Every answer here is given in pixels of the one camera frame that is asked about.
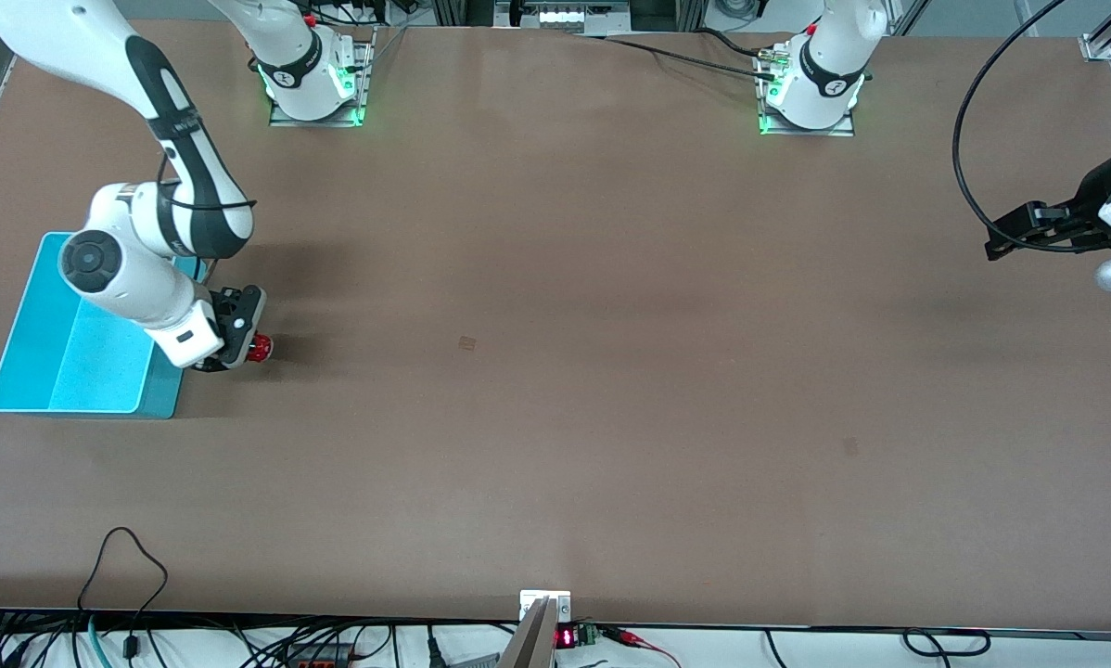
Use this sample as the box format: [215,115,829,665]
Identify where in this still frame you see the blue plastic box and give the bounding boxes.
[0,232,210,420]

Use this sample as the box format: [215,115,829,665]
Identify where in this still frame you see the black orange power strip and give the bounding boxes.
[282,643,358,668]

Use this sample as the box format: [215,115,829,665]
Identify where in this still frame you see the white lit rack device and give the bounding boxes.
[494,0,632,36]

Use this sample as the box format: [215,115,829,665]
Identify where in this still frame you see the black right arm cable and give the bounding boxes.
[155,148,259,213]

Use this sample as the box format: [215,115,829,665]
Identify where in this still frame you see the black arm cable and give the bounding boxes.
[155,148,259,213]
[951,0,1111,254]

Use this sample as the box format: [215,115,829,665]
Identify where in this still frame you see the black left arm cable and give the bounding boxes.
[951,0,1111,254]

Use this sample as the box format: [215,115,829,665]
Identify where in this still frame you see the thin black looped cable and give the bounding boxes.
[77,526,170,660]

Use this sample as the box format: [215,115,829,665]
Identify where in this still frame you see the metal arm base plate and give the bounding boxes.
[268,26,377,129]
[757,46,857,138]

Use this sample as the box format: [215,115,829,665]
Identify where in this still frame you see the black cable bundle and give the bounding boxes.
[226,620,401,668]
[0,609,85,668]

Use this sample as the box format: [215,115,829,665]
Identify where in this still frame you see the teal cable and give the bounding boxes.
[86,614,114,668]

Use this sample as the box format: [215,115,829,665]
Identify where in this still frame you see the short black table cable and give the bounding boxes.
[696,26,772,57]

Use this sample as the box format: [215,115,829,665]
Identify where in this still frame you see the dark frame post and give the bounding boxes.
[431,0,495,28]

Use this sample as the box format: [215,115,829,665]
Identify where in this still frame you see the long black table cable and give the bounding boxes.
[574,30,781,81]

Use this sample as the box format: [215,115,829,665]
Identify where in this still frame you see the black coiled cable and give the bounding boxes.
[901,628,993,658]

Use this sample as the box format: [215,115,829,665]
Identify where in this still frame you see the red clip lead wires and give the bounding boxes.
[602,625,683,668]

